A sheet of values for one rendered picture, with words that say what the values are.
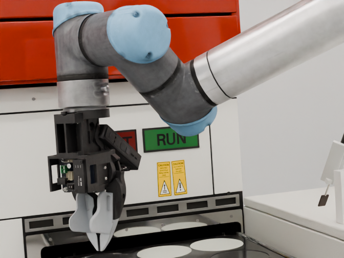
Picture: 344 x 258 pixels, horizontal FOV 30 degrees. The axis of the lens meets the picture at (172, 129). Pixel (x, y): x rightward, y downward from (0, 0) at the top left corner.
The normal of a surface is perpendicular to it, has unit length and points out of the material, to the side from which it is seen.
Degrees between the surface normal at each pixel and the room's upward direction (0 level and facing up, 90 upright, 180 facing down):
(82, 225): 87
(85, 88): 90
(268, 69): 132
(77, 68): 90
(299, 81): 90
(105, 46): 113
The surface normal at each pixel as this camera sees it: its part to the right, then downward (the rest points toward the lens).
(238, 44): -0.54, -0.34
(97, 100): 0.58, 0.01
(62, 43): -0.71, 0.08
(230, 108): 0.30, 0.03
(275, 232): -0.95, 0.07
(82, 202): 0.84, -0.08
